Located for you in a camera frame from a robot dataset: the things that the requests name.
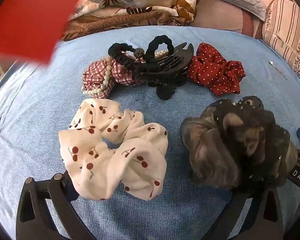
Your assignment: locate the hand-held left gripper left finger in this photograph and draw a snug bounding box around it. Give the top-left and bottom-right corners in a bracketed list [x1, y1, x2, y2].
[16, 173, 95, 240]

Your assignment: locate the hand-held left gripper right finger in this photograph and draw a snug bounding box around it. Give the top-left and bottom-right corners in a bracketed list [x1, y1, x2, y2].
[213, 186, 285, 240]

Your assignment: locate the white cherry print scrunchie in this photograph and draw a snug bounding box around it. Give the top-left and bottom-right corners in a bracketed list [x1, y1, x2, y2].
[58, 98, 169, 202]

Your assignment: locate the dark sheer scrunchie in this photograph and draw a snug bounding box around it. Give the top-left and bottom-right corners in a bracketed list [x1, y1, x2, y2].
[179, 95, 299, 193]

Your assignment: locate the red polka dot scrunchie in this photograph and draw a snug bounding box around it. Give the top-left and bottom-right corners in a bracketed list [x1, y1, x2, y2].
[187, 42, 246, 97]

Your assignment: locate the red plaid scrunchie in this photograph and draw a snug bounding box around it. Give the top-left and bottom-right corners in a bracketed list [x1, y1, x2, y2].
[82, 56, 146, 99]

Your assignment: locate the white pearl bracelet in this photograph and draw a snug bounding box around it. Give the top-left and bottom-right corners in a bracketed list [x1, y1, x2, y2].
[81, 56, 115, 96]

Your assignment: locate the black hair claw clip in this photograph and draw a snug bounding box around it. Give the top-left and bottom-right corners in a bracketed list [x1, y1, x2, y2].
[137, 42, 195, 101]

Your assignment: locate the black hair tie with bead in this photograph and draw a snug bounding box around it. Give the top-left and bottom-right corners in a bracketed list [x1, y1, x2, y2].
[108, 35, 176, 77]

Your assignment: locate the red tray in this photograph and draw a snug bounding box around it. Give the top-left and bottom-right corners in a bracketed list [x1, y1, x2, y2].
[0, 0, 96, 66]

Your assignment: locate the small metal pin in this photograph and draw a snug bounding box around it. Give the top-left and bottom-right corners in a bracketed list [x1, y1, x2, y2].
[269, 60, 288, 80]

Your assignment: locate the blue cloth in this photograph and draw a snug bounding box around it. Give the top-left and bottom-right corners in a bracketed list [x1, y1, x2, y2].
[0, 25, 300, 240]

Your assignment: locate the striped floral pillow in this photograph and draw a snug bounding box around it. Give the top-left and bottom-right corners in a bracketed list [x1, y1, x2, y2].
[262, 0, 300, 91]

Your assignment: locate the pink striped bed sheet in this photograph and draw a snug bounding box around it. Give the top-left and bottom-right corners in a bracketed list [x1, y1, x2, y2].
[190, 0, 298, 41]

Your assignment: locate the brown quilted blanket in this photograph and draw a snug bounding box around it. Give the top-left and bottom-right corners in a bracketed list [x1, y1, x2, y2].
[62, 7, 191, 42]

